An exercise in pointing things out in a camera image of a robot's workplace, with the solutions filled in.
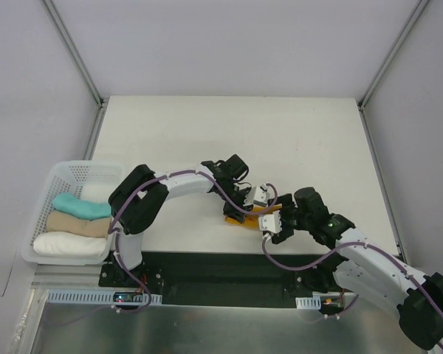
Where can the right aluminium frame post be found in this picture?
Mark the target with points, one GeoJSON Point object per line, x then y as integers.
{"type": "Point", "coordinates": [403, 35]}

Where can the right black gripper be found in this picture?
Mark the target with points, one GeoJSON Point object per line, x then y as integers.
{"type": "Point", "coordinates": [284, 220]}

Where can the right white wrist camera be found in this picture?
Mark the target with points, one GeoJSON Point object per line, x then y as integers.
{"type": "Point", "coordinates": [270, 224]}

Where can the orange t shirt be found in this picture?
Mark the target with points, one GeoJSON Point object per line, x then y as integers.
{"type": "Point", "coordinates": [251, 221]}

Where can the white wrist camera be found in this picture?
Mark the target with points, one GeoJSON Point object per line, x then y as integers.
{"type": "Point", "coordinates": [258, 196]}
{"type": "Point", "coordinates": [270, 224]}

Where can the white plastic basket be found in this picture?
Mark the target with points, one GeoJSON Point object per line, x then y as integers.
{"type": "Point", "coordinates": [87, 180]}

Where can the left aluminium frame post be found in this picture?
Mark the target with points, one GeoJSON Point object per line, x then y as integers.
{"type": "Point", "coordinates": [65, 36]}

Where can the white rolled t shirt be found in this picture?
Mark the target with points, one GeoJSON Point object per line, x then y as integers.
{"type": "Point", "coordinates": [68, 245]}

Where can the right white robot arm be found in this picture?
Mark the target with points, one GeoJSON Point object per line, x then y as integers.
{"type": "Point", "coordinates": [412, 297]}

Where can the white cable duct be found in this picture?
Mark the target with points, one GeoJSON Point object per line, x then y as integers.
{"type": "Point", "coordinates": [90, 297]}
{"type": "Point", "coordinates": [308, 303]}

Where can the teal rolled t shirt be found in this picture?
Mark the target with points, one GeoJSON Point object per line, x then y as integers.
{"type": "Point", "coordinates": [86, 210]}

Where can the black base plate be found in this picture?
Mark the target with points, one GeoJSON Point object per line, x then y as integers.
{"type": "Point", "coordinates": [319, 278]}

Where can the aluminium frame post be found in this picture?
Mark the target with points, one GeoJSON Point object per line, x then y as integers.
{"type": "Point", "coordinates": [65, 36]}
{"type": "Point", "coordinates": [403, 35]}

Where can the right white cable duct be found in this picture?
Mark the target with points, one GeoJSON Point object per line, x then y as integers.
{"type": "Point", "coordinates": [308, 303]}

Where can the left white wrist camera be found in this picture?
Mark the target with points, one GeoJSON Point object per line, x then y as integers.
{"type": "Point", "coordinates": [258, 196]}

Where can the left white cable duct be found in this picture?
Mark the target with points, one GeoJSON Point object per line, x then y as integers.
{"type": "Point", "coordinates": [90, 297]}

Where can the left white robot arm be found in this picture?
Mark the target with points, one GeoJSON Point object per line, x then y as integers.
{"type": "Point", "coordinates": [136, 202]}

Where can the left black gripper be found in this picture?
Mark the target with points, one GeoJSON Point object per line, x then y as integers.
{"type": "Point", "coordinates": [231, 206]}

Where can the beige rolled t shirt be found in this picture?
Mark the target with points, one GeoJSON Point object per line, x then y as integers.
{"type": "Point", "coordinates": [62, 222]}

